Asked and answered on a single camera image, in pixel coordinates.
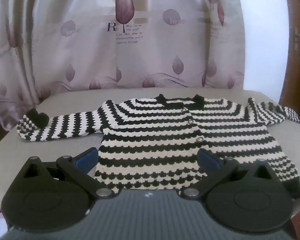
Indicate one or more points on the brown wooden door frame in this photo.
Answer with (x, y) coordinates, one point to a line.
(293, 55)

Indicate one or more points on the black white striped knitted sweater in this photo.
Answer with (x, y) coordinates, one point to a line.
(152, 135)

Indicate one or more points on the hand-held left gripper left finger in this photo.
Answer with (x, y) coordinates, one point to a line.
(86, 159)

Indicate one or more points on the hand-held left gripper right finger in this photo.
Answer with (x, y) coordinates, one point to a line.
(208, 160)

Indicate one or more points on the leaf print curtain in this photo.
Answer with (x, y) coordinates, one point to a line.
(90, 55)

